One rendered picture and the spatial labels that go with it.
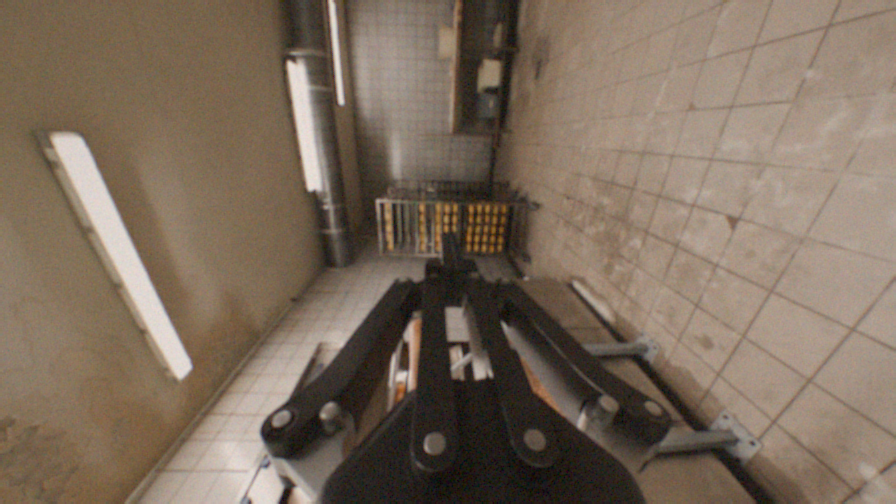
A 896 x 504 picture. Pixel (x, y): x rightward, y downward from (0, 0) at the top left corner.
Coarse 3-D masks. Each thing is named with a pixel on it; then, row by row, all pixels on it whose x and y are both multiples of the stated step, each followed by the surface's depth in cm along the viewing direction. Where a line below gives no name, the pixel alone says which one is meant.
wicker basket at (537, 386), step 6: (522, 360) 139; (528, 366) 136; (528, 372) 132; (534, 378) 129; (534, 384) 126; (540, 384) 126; (534, 390) 122; (540, 390) 123; (546, 390) 123; (540, 396) 120; (546, 396) 120; (552, 402) 117; (558, 408) 114; (564, 414) 111
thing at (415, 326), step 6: (414, 324) 32; (420, 324) 32; (414, 330) 32; (414, 336) 32; (414, 342) 32; (414, 348) 32; (414, 354) 33; (414, 360) 33; (414, 366) 33; (414, 372) 34; (414, 378) 34; (414, 384) 35
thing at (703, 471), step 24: (528, 288) 198; (552, 288) 199; (552, 312) 171; (576, 312) 172; (576, 336) 151; (600, 336) 151; (600, 360) 135; (624, 360) 135; (648, 384) 121; (672, 408) 110; (672, 432) 100; (672, 456) 92; (696, 456) 92; (720, 456) 96; (648, 480) 85; (672, 480) 85; (696, 480) 85; (720, 480) 85; (744, 480) 88
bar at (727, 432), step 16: (640, 336) 142; (592, 352) 135; (608, 352) 135; (624, 352) 136; (640, 352) 137; (656, 352) 131; (720, 416) 99; (704, 432) 94; (720, 432) 94; (736, 432) 93; (672, 448) 91; (688, 448) 92; (704, 448) 93; (736, 448) 93; (752, 448) 88
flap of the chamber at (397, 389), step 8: (400, 344) 193; (400, 352) 187; (408, 352) 210; (400, 360) 183; (400, 368) 180; (400, 376) 176; (392, 384) 162; (400, 384) 173; (392, 392) 157; (400, 392) 170; (392, 400) 152
